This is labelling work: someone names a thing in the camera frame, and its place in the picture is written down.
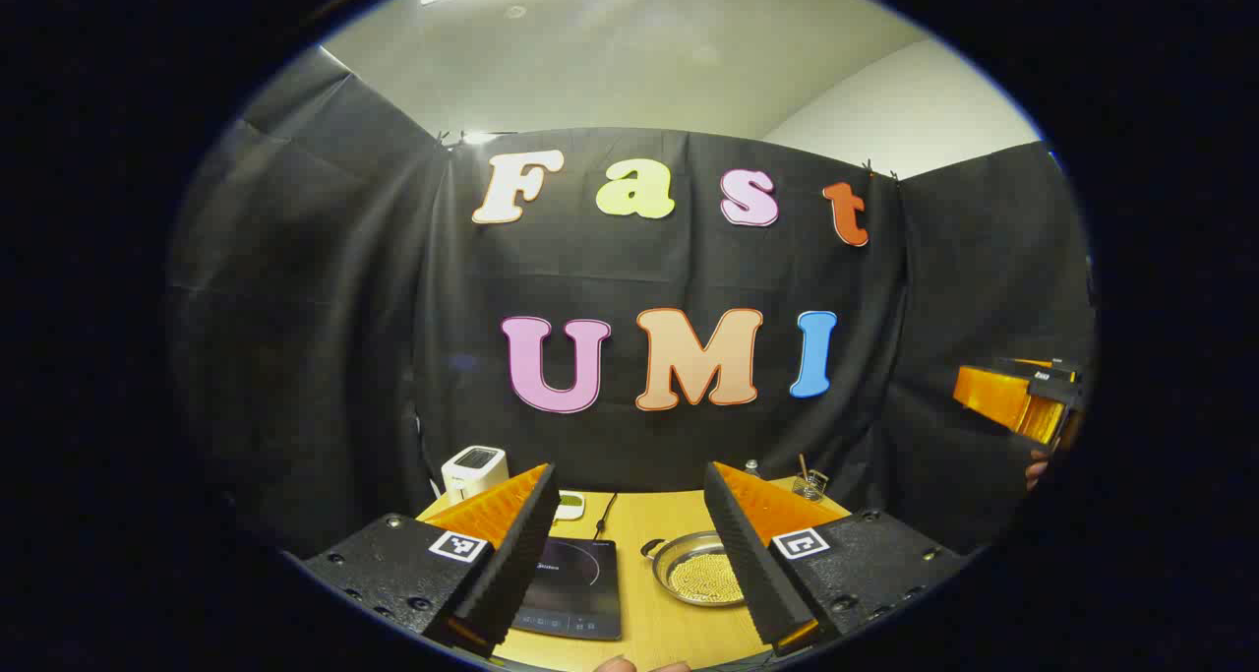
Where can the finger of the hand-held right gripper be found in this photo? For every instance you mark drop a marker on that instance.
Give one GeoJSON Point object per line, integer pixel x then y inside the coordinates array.
{"type": "Point", "coordinates": [1003, 397]}

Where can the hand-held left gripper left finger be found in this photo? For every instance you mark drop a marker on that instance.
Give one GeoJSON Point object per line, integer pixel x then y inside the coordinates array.
{"type": "Point", "coordinates": [521, 544]}

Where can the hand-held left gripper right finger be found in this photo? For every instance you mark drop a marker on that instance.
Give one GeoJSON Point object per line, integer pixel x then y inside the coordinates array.
{"type": "Point", "coordinates": [743, 554]}

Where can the pile of yellow soybeans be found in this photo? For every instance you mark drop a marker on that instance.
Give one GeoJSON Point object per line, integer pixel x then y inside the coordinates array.
{"type": "Point", "coordinates": [703, 579]}

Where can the black induction cooktop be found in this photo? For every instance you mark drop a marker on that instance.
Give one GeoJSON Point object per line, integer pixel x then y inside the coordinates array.
{"type": "Point", "coordinates": [580, 579]}

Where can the white divided plate of beans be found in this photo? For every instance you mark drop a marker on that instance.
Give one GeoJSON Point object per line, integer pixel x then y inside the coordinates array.
{"type": "Point", "coordinates": [569, 507]}

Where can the white toaster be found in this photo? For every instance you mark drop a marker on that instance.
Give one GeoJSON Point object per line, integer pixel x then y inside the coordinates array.
{"type": "Point", "coordinates": [474, 473]}

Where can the clear glass holder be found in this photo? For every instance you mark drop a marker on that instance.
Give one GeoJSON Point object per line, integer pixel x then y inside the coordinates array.
{"type": "Point", "coordinates": [811, 487]}

